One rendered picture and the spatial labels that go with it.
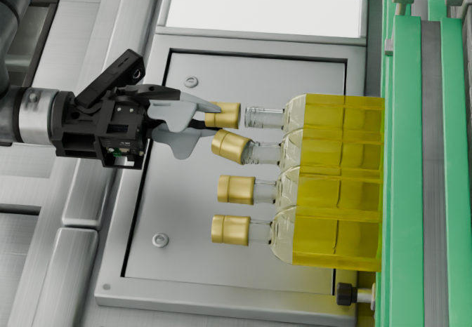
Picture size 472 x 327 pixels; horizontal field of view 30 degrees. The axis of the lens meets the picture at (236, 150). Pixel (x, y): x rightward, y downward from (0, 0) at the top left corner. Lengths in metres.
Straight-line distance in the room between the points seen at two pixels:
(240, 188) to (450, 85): 0.27
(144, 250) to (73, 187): 0.15
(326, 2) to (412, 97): 0.50
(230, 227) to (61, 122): 0.27
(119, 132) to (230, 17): 0.39
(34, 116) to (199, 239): 0.27
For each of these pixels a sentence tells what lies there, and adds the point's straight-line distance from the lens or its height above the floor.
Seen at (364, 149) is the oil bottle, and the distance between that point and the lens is 1.09.
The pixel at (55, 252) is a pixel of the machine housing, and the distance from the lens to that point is 1.22.
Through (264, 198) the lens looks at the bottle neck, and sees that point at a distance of 1.07.
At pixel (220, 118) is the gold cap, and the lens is 1.14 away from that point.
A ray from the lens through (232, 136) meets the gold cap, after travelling 1.11.
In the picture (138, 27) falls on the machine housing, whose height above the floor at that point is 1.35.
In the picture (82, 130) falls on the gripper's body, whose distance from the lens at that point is 1.14.
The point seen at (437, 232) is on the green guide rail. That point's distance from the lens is 0.91.
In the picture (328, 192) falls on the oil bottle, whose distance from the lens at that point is 1.05.
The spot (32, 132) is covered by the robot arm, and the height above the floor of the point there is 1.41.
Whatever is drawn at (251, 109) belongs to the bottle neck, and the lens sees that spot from 1.14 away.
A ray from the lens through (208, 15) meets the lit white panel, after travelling 1.45.
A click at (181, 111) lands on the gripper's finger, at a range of 1.12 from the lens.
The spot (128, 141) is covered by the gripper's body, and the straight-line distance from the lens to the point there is 1.11.
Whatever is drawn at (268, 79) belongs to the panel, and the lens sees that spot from 1.36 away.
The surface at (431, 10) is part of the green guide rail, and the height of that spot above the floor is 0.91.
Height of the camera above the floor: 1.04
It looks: 6 degrees up
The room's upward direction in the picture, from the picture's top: 86 degrees counter-clockwise
